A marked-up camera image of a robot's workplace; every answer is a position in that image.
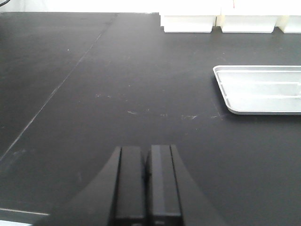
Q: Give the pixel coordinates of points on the silver metal tray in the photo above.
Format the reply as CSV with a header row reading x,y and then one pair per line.
x,y
260,89

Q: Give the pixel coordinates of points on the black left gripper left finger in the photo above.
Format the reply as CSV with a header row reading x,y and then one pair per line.
x,y
115,196

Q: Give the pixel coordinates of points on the white bin middle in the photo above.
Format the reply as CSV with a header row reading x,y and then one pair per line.
x,y
243,20

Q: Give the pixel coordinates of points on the white bin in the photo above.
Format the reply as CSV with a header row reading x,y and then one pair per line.
x,y
187,24
243,20
289,24

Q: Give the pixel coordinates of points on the white bin right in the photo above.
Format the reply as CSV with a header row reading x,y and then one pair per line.
x,y
289,24

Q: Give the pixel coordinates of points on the white bin left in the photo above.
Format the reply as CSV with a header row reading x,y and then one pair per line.
x,y
187,24

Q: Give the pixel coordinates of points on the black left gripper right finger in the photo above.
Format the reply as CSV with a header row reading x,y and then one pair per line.
x,y
174,198

